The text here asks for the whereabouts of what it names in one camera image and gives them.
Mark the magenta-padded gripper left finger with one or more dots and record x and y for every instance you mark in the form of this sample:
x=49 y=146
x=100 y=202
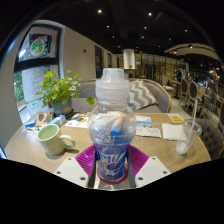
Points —
x=73 y=170

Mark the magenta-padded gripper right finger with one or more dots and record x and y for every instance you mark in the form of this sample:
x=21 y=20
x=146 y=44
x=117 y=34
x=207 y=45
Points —
x=151 y=169

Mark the clear blue-labelled drink bottle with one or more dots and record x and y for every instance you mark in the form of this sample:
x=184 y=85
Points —
x=112 y=133

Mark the white printed leaflet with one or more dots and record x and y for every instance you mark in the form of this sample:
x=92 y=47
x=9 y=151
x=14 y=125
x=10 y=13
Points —
x=148 y=132

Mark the pale green mug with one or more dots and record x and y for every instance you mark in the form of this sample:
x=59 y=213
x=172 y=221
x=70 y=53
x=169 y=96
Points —
x=50 y=138

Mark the white paper napkin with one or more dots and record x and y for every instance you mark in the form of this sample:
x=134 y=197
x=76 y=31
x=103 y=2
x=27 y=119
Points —
x=171 y=131

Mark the clear plastic cup with straw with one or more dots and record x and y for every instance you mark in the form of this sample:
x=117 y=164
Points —
x=186 y=140

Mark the white and blue packet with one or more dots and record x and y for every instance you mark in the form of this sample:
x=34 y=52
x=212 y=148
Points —
x=143 y=120

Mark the illustrated paper leaflet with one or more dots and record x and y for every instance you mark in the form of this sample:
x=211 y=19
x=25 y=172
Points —
x=77 y=120

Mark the small light blue carton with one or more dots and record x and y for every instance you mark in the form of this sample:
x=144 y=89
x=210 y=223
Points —
x=57 y=120

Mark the yellow card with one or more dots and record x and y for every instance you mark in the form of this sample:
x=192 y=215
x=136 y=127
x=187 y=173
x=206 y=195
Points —
x=175 y=117

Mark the brown card with heart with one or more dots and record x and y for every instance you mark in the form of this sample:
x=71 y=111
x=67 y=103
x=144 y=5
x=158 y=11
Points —
x=44 y=118

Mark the blue and white box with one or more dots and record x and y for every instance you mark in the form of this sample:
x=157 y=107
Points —
x=30 y=123

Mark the grey upholstered sofa bench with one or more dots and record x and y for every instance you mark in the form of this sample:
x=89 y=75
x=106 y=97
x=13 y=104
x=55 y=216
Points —
x=161 y=100

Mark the grey chevron cushion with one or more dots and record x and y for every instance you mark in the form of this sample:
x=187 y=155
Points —
x=141 y=95

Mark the green potted plant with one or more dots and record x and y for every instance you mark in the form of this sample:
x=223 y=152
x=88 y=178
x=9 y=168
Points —
x=58 y=88

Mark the group of dining chairs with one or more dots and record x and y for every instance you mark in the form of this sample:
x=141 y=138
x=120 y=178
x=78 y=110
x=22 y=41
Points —
x=193 y=91

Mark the round-motif window poster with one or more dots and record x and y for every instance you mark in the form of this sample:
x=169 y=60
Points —
x=37 y=46

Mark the group of ceiling lights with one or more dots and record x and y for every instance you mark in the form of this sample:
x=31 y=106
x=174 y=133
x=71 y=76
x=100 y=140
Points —
x=149 y=14

